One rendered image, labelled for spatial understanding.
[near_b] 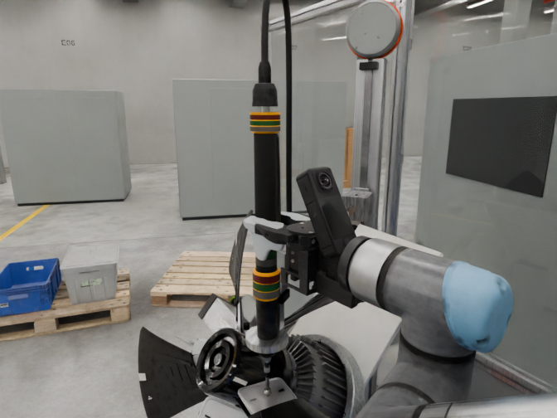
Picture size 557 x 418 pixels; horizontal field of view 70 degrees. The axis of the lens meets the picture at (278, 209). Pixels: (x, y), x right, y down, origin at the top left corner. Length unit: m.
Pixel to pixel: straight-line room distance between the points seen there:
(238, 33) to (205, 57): 1.21
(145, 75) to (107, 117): 5.22
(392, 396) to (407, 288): 0.10
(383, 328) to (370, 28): 0.80
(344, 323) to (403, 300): 0.56
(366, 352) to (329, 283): 0.43
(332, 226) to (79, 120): 7.37
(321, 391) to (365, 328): 0.19
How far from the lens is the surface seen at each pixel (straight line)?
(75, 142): 7.81
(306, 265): 0.51
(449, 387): 0.45
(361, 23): 1.27
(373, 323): 0.94
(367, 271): 0.45
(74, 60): 13.06
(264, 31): 0.59
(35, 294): 3.62
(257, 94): 0.57
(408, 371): 0.44
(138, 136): 12.77
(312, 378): 0.83
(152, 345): 1.03
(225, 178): 6.12
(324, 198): 0.50
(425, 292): 0.42
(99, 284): 3.56
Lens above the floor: 1.67
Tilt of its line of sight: 14 degrees down
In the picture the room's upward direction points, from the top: straight up
